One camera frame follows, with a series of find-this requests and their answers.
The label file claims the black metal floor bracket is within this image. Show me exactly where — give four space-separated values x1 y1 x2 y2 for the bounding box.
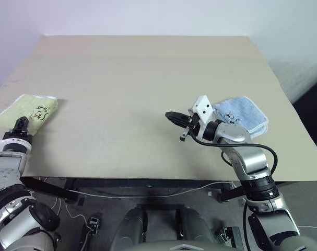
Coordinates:
217 226 242 247

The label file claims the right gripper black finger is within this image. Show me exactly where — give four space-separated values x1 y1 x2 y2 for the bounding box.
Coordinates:
179 125 193 142
165 111 190 128

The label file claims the small black floor clamp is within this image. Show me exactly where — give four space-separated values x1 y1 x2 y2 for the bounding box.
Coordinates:
88 216 101 237

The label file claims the thin white floor wire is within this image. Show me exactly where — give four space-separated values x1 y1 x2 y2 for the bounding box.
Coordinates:
65 200 89 227

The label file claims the green towel with white trim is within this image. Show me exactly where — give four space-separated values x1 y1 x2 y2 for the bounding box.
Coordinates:
0 94 58 136

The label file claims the black metal table frame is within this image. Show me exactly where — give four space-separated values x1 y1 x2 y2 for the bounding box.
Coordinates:
21 177 247 204

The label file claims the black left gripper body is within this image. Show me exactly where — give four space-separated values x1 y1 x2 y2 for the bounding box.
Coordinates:
3 129 33 143

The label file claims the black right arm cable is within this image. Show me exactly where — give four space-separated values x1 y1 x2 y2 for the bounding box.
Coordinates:
191 132 278 175

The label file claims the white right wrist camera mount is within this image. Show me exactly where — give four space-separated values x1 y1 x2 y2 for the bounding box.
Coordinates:
187 96 214 138

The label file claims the grey robot torso top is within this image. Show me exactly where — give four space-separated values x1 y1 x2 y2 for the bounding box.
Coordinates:
118 239 240 251

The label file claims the dark grey rounded shape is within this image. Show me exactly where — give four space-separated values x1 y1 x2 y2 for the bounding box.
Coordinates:
177 207 217 243
110 207 146 247

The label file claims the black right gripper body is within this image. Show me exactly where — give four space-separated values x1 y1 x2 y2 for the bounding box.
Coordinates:
186 112 201 137

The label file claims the blue towel with white trim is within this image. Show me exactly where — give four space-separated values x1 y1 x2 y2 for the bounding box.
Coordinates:
212 96 268 139

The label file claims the long white wire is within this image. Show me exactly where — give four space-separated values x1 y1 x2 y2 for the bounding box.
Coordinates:
66 181 239 200

